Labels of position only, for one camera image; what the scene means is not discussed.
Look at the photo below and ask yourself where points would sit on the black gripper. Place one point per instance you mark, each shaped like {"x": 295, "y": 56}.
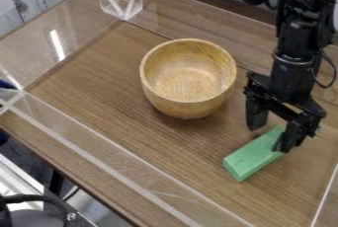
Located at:
{"x": 283, "y": 94}

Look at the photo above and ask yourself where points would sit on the green rectangular block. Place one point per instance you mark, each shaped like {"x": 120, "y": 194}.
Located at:
{"x": 254, "y": 156}

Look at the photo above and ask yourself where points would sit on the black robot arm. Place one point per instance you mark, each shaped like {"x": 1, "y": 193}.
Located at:
{"x": 305, "y": 27}

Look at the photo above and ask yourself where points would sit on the wooden brown bowl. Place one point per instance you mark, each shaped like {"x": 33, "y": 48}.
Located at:
{"x": 187, "y": 77}

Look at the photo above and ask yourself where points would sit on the black table leg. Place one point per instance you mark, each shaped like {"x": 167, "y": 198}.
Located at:
{"x": 56, "y": 183}

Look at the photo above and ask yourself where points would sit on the clear acrylic enclosure wall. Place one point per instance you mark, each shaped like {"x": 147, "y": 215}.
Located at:
{"x": 152, "y": 167}

